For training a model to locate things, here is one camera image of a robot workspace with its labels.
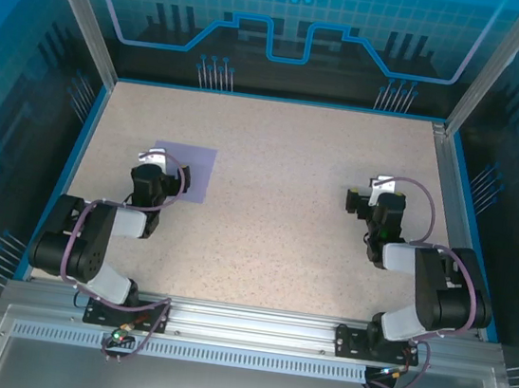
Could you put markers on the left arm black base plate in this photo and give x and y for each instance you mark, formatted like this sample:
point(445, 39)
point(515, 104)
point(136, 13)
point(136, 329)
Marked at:
point(97, 318)

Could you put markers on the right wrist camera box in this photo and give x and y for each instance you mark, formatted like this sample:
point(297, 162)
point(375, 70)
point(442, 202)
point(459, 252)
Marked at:
point(383, 184)

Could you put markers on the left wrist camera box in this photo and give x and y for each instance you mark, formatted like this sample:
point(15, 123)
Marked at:
point(153, 157)

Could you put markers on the right connector with green light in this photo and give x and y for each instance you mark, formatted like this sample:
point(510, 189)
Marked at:
point(394, 372)

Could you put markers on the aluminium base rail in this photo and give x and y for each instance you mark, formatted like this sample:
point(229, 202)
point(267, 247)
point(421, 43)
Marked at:
point(247, 324)

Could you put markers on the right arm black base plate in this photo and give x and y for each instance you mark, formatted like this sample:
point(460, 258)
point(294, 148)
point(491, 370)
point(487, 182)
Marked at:
point(347, 344)

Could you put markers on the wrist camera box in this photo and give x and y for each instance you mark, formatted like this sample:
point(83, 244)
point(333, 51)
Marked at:
point(153, 157)
point(383, 184)

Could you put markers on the blue table edge strip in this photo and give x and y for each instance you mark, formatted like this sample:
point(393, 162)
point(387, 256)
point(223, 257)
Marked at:
point(65, 183)
point(472, 231)

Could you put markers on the right aluminium frame post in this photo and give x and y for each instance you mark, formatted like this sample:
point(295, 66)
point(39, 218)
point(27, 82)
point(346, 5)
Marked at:
point(496, 67)

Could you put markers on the connector with green light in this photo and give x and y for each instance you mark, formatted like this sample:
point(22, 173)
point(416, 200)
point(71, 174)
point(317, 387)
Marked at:
point(119, 334)
point(394, 372)

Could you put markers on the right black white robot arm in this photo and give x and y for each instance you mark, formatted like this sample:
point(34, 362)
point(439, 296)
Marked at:
point(399, 258)

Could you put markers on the aluminium side rail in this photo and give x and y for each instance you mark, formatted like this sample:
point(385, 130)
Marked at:
point(450, 181)

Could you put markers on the left connector with green light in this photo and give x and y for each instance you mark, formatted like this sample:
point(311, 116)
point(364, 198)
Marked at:
point(119, 334)

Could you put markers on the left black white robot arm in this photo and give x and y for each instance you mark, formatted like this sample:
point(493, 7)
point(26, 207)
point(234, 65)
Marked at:
point(128, 223)

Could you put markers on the left aluminium frame post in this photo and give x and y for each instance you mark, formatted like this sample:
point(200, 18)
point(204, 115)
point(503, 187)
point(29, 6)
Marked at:
point(82, 13)

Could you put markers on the aluminium frame post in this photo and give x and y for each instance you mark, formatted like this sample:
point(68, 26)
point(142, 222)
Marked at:
point(496, 67)
point(82, 13)

